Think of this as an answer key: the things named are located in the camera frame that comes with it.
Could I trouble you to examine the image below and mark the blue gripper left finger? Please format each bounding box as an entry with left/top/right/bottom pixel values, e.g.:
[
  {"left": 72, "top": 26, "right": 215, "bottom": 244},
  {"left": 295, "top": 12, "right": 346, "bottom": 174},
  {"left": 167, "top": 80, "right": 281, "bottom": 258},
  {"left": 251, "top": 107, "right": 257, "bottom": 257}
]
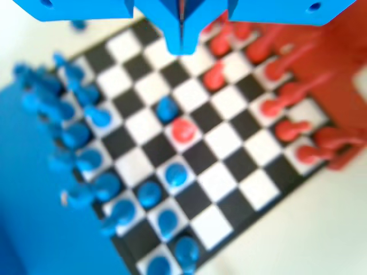
[{"left": 134, "top": 0, "right": 182, "bottom": 56}]

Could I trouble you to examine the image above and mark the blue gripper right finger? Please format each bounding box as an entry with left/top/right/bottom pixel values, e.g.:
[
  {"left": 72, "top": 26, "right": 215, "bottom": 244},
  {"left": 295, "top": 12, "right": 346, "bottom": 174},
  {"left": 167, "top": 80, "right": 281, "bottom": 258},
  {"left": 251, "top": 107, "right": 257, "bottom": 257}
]
[{"left": 181, "top": 0, "right": 231, "bottom": 56}]

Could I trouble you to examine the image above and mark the blue chess pawn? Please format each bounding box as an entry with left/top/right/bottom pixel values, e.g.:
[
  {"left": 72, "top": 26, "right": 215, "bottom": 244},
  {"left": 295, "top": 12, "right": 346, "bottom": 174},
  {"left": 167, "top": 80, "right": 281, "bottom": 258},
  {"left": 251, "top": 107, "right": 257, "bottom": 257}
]
[
  {"left": 136, "top": 181, "right": 162, "bottom": 209},
  {"left": 156, "top": 96, "right": 180, "bottom": 121},
  {"left": 84, "top": 103, "right": 112, "bottom": 130},
  {"left": 156, "top": 208, "right": 181, "bottom": 241},
  {"left": 53, "top": 53, "right": 85, "bottom": 84},
  {"left": 70, "top": 19, "right": 87, "bottom": 32},
  {"left": 73, "top": 81, "right": 100, "bottom": 105},
  {"left": 174, "top": 235, "right": 201, "bottom": 274}
]

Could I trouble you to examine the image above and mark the red chess pawn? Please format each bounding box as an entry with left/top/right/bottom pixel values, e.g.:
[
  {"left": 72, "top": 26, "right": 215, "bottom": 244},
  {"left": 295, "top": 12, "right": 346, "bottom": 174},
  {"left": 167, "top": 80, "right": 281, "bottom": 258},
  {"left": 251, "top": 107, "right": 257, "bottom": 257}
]
[
  {"left": 296, "top": 144, "right": 330, "bottom": 164},
  {"left": 275, "top": 120, "right": 312, "bottom": 142},
  {"left": 260, "top": 97, "right": 290, "bottom": 115},
  {"left": 202, "top": 60, "right": 228, "bottom": 90},
  {"left": 210, "top": 28, "right": 233, "bottom": 57}
]

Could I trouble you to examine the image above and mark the blue chess rook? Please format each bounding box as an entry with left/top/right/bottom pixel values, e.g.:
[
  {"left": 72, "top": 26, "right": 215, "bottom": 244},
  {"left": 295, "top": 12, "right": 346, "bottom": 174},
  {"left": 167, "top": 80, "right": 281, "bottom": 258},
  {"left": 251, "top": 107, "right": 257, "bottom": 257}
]
[
  {"left": 13, "top": 62, "right": 63, "bottom": 95},
  {"left": 145, "top": 253, "right": 173, "bottom": 275}
]

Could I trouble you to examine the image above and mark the blue chess bishop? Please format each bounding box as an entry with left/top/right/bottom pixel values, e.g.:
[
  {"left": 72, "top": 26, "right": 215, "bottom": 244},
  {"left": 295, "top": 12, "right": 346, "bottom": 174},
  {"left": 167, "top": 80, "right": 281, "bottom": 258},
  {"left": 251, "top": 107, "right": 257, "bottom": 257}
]
[
  {"left": 50, "top": 122, "right": 92, "bottom": 149},
  {"left": 100, "top": 198, "right": 138, "bottom": 237}
]

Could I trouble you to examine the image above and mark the blue chess queen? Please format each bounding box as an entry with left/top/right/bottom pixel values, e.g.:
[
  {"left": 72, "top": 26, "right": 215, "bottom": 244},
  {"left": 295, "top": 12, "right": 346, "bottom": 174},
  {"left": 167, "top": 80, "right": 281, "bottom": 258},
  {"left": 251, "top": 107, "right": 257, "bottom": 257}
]
[{"left": 48, "top": 147, "right": 104, "bottom": 174}]

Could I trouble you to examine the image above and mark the red chess rook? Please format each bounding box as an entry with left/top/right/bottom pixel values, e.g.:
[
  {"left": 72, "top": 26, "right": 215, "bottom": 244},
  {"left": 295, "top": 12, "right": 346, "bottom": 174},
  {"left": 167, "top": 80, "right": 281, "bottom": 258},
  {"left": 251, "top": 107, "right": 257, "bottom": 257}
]
[{"left": 314, "top": 127, "right": 364, "bottom": 154}]

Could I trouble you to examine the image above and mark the black and white chessboard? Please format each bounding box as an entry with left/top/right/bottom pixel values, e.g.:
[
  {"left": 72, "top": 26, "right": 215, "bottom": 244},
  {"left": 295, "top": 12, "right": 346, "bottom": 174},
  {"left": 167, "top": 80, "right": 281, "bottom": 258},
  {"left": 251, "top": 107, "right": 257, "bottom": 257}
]
[{"left": 54, "top": 17, "right": 336, "bottom": 275}]

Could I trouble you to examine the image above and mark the red base plate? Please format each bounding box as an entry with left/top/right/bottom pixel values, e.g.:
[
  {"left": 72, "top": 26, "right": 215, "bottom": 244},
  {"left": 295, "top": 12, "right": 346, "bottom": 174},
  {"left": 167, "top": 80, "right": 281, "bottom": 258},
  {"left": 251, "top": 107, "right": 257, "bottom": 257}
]
[{"left": 286, "top": 21, "right": 367, "bottom": 172}]

